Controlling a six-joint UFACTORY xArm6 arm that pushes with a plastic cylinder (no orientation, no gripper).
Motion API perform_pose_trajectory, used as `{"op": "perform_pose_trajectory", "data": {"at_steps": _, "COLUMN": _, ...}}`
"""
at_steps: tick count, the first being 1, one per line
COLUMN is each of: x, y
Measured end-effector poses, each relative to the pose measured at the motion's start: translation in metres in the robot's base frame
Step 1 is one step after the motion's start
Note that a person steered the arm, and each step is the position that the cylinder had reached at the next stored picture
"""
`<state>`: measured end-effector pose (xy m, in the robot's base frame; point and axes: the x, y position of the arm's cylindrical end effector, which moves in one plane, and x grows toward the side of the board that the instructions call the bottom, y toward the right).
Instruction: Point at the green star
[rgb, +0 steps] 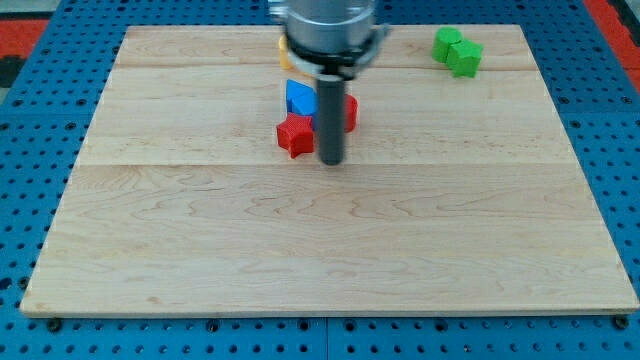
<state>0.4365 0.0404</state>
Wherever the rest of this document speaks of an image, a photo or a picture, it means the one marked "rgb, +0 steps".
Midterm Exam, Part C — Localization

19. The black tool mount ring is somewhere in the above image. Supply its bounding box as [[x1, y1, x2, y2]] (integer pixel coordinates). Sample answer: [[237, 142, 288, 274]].
[[285, 24, 390, 80]]

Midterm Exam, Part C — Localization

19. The grey cylindrical pointer rod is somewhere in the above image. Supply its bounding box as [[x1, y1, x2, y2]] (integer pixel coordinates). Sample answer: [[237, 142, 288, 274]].
[[316, 75, 346, 166]]

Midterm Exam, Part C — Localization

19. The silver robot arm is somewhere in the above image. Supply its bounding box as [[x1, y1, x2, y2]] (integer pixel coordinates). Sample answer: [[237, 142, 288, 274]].
[[268, 0, 390, 165]]

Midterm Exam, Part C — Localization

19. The red star block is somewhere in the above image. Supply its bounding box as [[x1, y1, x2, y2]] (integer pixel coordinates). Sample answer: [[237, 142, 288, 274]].
[[276, 112, 315, 158]]

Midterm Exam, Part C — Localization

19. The green star block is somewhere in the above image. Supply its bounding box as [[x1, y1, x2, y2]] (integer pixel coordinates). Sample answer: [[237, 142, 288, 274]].
[[445, 39, 484, 78]]

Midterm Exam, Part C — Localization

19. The red round block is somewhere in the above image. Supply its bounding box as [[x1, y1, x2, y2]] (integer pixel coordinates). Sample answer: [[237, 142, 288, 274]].
[[344, 94, 358, 133]]

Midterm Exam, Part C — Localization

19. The blue block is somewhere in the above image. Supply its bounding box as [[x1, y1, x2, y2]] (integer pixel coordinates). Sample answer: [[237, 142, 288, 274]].
[[285, 79, 317, 116]]

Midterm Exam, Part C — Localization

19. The yellow block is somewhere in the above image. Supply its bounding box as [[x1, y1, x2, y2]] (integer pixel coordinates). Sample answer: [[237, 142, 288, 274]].
[[278, 35, 295, 70]]

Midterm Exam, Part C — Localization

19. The green cylinder block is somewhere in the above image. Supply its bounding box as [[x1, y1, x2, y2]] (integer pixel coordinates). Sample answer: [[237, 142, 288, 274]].
[[431, 27, 463, 63]]

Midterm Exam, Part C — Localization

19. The wooden board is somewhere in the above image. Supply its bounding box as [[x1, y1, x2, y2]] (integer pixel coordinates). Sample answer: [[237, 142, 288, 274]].
[[20, 25, 639, 318]]

